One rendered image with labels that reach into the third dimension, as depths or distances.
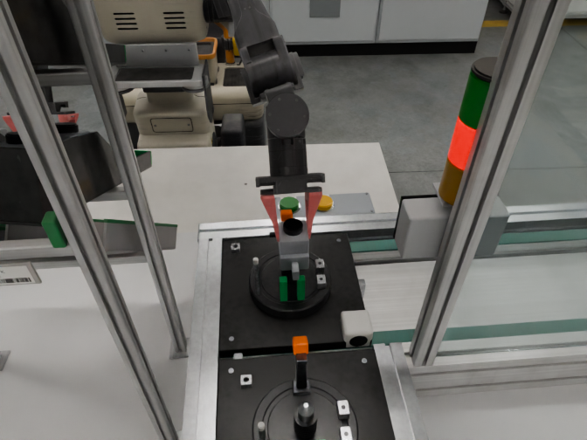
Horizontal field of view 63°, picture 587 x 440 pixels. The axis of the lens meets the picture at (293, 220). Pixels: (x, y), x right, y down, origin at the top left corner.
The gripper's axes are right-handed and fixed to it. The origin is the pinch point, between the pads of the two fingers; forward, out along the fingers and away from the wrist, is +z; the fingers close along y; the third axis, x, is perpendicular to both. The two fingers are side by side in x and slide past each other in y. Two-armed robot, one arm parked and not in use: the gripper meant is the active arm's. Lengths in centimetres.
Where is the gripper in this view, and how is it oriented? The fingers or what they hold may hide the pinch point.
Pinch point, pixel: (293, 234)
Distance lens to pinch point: 73.7
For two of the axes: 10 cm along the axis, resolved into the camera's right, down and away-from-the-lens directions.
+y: 10.0, -0.8, 0.6
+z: 0.7, 9.9, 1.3
